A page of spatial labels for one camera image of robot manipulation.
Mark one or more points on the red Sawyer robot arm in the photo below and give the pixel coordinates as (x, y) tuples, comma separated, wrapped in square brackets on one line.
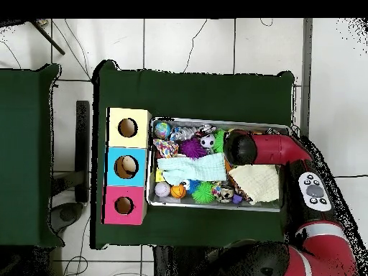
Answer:
[(276, 149)]

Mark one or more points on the wooden box with three holes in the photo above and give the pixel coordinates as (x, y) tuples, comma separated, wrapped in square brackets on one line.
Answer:
[(142, 135)]

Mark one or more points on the shallow metal mesh bin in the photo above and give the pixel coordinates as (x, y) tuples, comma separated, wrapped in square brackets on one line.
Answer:
[(184, 201)]

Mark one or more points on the purple spiky ball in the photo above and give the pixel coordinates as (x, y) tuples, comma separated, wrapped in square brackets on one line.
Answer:
[(192, 149)]

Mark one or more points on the colourful heart print cloth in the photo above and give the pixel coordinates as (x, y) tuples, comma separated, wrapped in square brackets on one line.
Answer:
[(166, 148)]

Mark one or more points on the silver toy robot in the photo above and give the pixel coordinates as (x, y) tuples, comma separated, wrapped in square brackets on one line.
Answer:
[(182, 133)]

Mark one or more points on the mint green waffle cloth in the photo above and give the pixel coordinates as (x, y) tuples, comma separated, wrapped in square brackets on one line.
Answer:
[(195, 169)]

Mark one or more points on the globe print ball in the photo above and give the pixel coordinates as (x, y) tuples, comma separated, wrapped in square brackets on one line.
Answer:
[(162, 130)]

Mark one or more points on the green spiky ball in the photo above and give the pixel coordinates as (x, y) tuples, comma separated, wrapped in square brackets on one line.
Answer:
[(219, 141)]

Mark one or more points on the white baseball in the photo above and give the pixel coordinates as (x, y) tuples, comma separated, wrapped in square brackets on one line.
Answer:
[(162, 189)]

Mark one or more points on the dark green table cloth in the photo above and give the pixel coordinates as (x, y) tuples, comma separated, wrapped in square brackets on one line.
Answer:
[(26, 172), (187, 95)]

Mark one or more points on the cream waffle cloth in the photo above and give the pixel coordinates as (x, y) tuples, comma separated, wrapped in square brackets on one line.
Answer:
[(258, 182)]

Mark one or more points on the black upright panel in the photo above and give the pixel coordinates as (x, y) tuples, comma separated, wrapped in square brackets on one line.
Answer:
[(82, 143)]

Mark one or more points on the grey round chair base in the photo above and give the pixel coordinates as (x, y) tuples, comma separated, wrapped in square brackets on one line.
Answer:
[(67, 214)]

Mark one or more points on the black slanted rod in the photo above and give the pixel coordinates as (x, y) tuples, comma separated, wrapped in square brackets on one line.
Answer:
[(49, 38)]

